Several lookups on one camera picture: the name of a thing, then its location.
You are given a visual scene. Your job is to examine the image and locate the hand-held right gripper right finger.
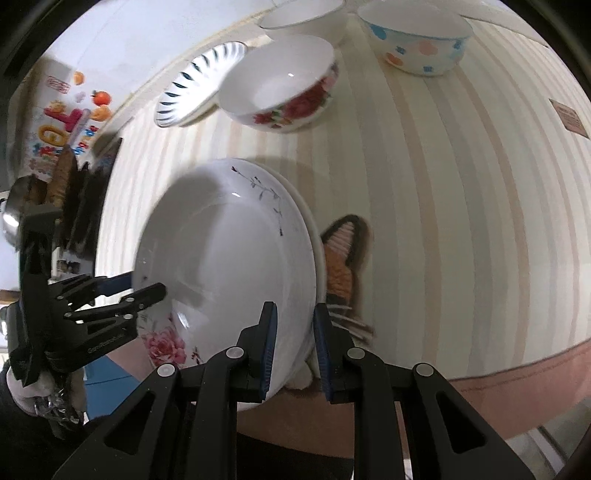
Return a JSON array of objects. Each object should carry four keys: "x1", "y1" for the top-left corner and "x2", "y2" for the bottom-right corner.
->
[{"x1": 313, "y1": 302, "x2": 536, "y2": 480}]

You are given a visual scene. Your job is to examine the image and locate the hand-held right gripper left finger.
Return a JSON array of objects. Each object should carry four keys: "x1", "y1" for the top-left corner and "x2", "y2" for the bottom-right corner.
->
[{"x1": 52, "y1": 301, "x2": 279, "y2": 480}]

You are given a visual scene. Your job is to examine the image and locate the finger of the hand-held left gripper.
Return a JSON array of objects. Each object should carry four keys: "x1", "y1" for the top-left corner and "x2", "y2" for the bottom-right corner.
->
[
  {"x1": 62, "y1": 282, "x2": 168, "y2": 326},
  {"x1": 46, "y1": 271, "x2": 136, "y2": 309}
]

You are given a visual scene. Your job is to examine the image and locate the large white pink-flower plate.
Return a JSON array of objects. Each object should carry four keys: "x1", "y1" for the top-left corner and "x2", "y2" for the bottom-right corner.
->
[{"x1": 134, "y1": 158, "x2": 324, "y2": 401}]

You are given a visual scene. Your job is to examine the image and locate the blue striped white plate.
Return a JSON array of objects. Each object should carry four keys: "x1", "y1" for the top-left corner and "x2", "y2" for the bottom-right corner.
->
[{"x1": 154, "y1": 41, "x2": 250, "y2": 129}]

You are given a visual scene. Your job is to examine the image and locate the white bowl with red flowers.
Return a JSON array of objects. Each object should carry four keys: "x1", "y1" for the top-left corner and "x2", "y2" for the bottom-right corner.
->
[{"x1": 218, "y1": 33, "x2": 341, "y2": 134}]

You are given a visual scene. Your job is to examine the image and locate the white bowl with coloured dots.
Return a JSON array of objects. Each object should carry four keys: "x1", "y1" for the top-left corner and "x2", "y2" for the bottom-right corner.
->
[{"x1": 356, "y1": 1, "x2": 475, "y2": 77}]

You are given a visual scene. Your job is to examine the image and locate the person's left forearm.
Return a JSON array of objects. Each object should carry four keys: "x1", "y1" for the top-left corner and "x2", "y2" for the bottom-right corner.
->
[{"x1": 0, "y1": 369, "x2": 107, "y2": 480}]

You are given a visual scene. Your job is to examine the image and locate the stainless steel pot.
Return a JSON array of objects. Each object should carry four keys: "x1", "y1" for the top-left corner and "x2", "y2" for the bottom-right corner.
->
[{"x1": 0, "y1": 178, "x2": 33, "y2": 247}]

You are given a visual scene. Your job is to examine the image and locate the striped tablecloth with cat print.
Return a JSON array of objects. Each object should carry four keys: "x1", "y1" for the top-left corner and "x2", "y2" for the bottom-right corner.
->
[{"x1": 95, "y1": 14, "x2": 591, "y2": 444}]

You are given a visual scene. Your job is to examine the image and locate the colourful wall stickers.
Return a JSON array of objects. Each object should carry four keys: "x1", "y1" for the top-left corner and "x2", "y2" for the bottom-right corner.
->
[{"x1": 28, "y1": 69, "x2": 114, "y2": 181}]

